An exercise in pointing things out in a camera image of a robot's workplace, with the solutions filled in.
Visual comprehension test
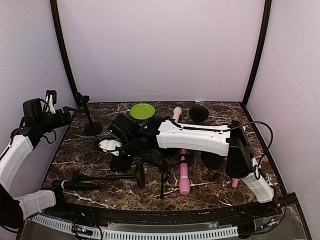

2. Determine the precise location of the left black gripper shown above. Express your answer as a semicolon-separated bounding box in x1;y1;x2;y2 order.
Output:
36;106;77;134

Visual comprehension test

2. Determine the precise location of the black round-base mic stand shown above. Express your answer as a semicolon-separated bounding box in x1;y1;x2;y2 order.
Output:
77;92;103;137

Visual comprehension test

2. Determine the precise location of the black microphone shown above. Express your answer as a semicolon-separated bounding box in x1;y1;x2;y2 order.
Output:
51;180;99;191

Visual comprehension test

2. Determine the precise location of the pink microphone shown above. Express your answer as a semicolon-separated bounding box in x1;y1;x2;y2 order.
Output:
179;149;190;195
232;178;240;189

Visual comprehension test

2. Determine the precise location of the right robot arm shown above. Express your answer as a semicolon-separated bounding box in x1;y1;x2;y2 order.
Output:
101;114;275;217

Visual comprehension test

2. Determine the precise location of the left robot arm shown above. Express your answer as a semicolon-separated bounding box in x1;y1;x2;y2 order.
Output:
0;98;76;232

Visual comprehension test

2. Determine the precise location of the black tripod mic stand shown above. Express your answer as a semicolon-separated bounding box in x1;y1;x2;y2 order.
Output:
140;156;171;200

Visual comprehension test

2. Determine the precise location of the pink microphone front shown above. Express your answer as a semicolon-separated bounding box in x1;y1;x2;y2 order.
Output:
179;149;190;195

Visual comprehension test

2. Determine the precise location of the black empty mic stand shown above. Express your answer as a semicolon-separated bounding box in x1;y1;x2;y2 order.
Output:
189;105;209;123

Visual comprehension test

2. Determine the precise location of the green plate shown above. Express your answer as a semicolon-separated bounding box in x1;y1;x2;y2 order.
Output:
129;103;156;120

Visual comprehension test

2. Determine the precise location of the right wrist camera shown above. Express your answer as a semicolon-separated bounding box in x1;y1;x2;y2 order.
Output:
92;138;122;156

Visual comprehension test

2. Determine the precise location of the left black frame post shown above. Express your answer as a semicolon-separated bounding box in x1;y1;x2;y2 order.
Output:
49;0;81;107

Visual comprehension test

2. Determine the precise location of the black frame post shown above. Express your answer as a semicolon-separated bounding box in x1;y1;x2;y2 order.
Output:
49;0;81;107
241;0;272;108

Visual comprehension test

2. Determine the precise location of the white cable duct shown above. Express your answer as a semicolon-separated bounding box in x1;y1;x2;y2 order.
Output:
30;214;239;240

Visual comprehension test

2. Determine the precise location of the right black frame post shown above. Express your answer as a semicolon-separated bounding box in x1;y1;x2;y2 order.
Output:
241;0;272;108

